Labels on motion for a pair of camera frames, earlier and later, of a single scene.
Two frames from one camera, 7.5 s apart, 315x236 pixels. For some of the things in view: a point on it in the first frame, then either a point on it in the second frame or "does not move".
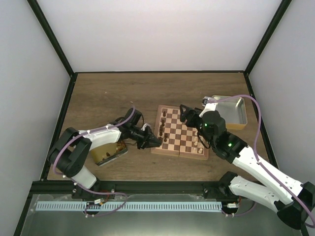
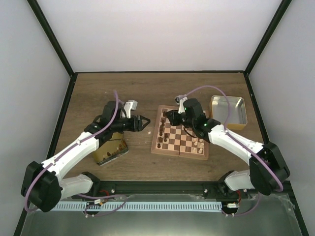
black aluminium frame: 164,189 does not move
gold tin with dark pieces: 102,154 does not move
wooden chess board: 178,139 does not move
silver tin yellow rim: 233,111 does not move
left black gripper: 149,138 → 137,126
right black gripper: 194,112 → 173,121
